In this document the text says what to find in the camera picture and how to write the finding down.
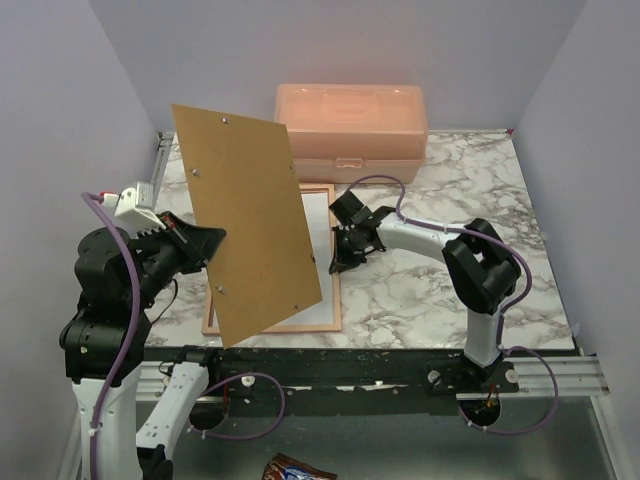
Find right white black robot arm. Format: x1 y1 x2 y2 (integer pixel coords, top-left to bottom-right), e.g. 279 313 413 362
329 191 521 392

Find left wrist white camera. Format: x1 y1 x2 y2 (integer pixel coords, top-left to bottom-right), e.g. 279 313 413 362
100 181 164 234

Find building photo print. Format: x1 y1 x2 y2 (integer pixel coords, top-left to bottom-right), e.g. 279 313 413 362
212 192 335 326

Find brown fibreboard backing board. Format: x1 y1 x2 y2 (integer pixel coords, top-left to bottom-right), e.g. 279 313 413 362
171 104 322 347

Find brown snack wrapper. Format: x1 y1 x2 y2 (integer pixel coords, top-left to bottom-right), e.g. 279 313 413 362
261 453 338 480

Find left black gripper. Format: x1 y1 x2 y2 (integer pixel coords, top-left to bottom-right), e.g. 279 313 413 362
127 208 227 307

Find orange translucent plastic toolbox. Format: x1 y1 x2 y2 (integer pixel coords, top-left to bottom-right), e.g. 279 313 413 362
275 84 429 184

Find aluminium extrusion rail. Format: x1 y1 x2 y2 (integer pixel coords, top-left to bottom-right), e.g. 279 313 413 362
54 134 611 480

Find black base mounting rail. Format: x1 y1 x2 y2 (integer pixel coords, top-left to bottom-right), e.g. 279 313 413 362
138 347 519 417

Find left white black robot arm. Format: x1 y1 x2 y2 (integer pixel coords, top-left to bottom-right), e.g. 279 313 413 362
59 211 226 479

